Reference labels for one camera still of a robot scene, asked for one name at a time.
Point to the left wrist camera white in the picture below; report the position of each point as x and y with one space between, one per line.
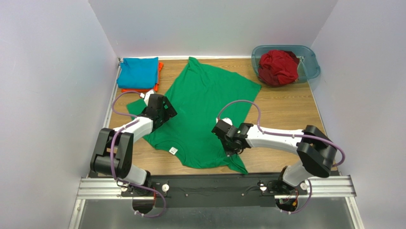
145 96

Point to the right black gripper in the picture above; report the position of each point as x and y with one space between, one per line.
220 130

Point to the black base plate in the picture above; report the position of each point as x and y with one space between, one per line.
214 191

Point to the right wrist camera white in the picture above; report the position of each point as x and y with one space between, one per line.
225 120

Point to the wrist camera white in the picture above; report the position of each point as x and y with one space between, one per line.
225 120
145 96

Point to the green t shirt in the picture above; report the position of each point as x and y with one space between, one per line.
198 95

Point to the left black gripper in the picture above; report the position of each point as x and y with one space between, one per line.
167 110

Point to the red t shirt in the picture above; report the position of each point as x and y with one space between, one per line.
278 68

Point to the blue folded t shirt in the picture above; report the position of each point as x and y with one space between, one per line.
138 73

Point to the teal plastic basket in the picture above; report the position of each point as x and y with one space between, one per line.
308 67

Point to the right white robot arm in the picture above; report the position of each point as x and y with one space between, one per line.
315 151

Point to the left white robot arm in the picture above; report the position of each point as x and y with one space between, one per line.
112 154

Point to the orange folded t shirt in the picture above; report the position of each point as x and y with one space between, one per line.
155 88

